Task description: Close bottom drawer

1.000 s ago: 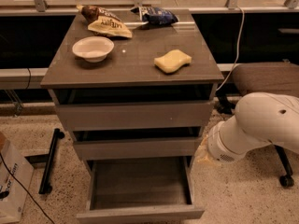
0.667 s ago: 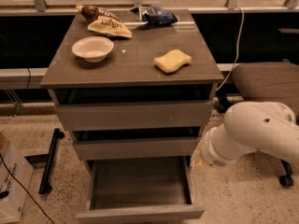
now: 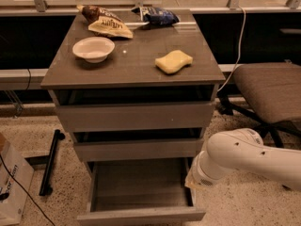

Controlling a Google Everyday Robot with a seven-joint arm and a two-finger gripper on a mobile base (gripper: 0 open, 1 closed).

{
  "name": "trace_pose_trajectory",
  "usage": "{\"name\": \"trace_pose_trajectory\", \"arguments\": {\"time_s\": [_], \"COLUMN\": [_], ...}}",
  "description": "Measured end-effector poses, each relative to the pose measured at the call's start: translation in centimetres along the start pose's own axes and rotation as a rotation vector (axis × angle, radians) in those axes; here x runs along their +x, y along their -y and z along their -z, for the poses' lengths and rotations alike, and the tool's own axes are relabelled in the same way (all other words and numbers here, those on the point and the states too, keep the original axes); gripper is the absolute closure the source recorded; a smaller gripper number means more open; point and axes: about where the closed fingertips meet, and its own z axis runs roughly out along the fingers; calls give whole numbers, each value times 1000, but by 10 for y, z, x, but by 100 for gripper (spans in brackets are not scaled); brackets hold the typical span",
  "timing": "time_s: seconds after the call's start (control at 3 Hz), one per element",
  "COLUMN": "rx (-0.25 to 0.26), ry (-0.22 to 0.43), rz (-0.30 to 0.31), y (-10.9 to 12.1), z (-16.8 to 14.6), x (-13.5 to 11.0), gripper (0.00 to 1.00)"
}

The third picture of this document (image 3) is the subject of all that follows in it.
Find black cable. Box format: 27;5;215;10
0;153;56;226

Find grey bottom drawer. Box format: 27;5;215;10
77;158;205;226

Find grey office chair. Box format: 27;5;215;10
217;62;301;148

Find grey top drawer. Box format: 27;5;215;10
50;85;216;133

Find black metal bar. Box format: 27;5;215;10
39;129;65;196

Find white bowl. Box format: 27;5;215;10
72;37;115;63

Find white cardboard box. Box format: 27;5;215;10
0;134;34;226

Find grey middle drawer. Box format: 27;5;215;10
73;128;203;162

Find white cable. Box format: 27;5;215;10
217;6;247;93

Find yellow sponge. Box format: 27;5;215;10
155;50;193;74

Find grey drawer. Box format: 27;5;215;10
77;158;205;226
73;128;203;162
50;85;216;133

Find grey drawer cabinet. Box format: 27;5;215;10
40;8;227;174

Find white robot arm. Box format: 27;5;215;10
185;128;301;190

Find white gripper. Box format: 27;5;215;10
184;153;219;189

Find brown yellow chip bag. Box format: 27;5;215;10
77;5;134;39

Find blue chip bag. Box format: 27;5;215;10
131;7;180;25

